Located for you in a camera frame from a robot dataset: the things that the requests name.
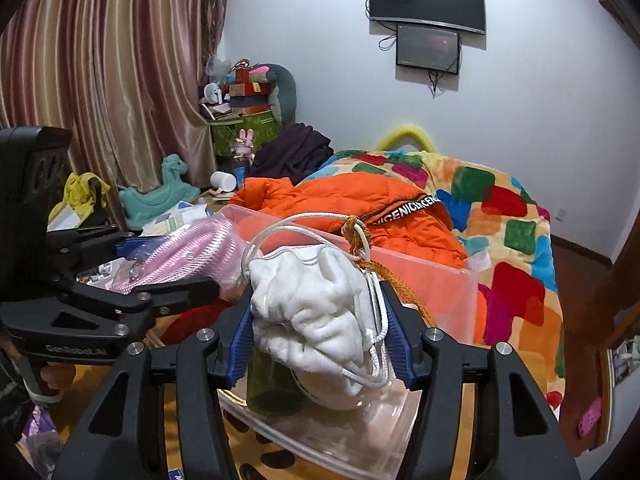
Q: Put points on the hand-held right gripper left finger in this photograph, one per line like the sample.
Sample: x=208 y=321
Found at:
x=242 y=330

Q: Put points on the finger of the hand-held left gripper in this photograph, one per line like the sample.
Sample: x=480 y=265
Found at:
x=170 y=296
x=100 y=245

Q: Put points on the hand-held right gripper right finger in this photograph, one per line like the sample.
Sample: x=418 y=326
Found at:
x=400 y=340

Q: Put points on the pink striped knit cloth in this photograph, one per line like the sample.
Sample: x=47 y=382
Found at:
x=190 y=250

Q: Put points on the green spray bottle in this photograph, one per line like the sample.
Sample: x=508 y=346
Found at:
x=272 y=385

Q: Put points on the clear plastic storage box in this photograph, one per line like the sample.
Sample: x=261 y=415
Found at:
x=425 y=280

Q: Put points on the person's left hand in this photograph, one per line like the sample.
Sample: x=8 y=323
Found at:
x=57 y=377

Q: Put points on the red cloth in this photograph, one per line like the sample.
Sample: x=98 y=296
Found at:
x=195 y=320

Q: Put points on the yellow cloth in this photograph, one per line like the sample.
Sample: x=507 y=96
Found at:
x=80 y=192

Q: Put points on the teal rocking horse toy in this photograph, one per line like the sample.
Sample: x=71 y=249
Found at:
x=150 y=200

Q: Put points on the blue white paper box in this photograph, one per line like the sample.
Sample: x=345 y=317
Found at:
x=175 y=217

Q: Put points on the wooden desk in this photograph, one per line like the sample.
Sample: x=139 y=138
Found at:
x=465 y=410

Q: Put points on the white cup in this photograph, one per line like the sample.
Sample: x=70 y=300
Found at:
x=223 y=181

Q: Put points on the colourful patchwork blanket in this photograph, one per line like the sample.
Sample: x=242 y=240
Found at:
x=505 y=260

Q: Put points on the striped pink brown curtain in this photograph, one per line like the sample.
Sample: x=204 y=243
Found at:
x=110 y=70

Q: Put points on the orange padded jacket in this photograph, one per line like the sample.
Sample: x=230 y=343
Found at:
x=350 y=195

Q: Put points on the pink bunny toy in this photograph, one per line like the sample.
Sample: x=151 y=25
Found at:
x=245 y=142

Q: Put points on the green fabric storage box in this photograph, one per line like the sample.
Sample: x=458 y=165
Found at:
x=240 y=127

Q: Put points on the dark purple cloth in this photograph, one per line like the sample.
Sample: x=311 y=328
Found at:
x=290 y=152

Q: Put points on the small white fan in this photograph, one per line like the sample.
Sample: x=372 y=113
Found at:
x=211 y=95

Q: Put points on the pink slipper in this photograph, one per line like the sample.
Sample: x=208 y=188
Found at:
x=590 y=417

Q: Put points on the yellow curved cushion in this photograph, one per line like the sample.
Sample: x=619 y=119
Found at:
x=405 y=132

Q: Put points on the stack of colourful boxes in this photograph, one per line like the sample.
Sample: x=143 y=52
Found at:
x=245 y=92

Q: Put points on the wooden wardrobe shelf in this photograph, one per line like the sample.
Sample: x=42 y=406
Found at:
x=625 y=320

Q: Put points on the white wall socket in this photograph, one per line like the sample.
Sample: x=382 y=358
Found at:
x=560 y=213

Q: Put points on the small wall monitor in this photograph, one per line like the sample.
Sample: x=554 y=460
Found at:
x=427 y=47

